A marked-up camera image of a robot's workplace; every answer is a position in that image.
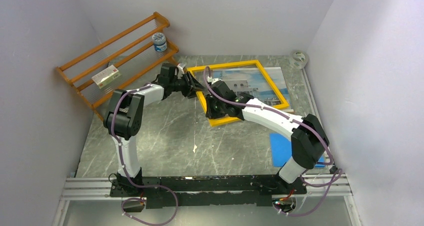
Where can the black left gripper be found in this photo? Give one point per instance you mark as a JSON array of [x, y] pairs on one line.
[[197, 86]]

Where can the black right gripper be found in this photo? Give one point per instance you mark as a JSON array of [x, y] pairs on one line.
[[209, 99]]

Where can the yellow wooden picture frame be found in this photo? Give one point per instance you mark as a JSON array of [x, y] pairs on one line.
[[218, 122]]

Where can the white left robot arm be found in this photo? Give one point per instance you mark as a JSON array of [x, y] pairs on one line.
[[123, 117]]

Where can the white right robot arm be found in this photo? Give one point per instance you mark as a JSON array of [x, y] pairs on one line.
[[282, 123]]

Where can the printed building photo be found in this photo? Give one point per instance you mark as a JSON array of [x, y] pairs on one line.
[[250, 80]]

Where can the blue white round jar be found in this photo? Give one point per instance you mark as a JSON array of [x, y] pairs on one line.
[[159, 42]]

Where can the blue foam pad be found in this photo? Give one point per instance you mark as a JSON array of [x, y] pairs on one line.
[[281, 151]]

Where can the clear tape roll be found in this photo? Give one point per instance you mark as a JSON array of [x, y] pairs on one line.
[[298, 59]]

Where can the small white green box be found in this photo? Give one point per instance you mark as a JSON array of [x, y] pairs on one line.
[[106, 76]]

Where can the orange wooden rack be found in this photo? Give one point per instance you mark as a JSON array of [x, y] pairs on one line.
[[131, 51]]

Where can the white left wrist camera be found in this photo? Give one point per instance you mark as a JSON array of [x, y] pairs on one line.
[[182, 67]]

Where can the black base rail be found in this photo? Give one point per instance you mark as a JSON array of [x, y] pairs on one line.
[[168, 191]]

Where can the aluminium extrusion rail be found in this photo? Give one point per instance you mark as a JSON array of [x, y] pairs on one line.
[[99, 188]]

